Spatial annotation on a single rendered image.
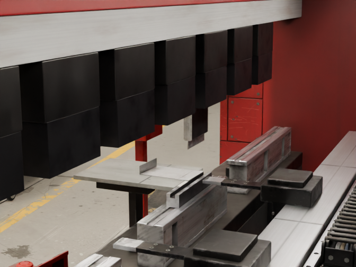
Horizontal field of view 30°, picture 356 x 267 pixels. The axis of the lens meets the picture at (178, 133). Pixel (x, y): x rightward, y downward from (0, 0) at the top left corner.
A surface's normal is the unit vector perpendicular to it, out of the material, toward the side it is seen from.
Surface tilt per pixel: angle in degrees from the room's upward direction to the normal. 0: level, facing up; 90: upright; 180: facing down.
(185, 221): 90
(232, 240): 0
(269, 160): 90
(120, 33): 90
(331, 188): 0
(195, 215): 90
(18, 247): 0
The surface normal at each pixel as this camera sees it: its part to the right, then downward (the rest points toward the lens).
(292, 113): -0.40, 0.20
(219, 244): 0.00, -0.98
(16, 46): 0.92, 0.08
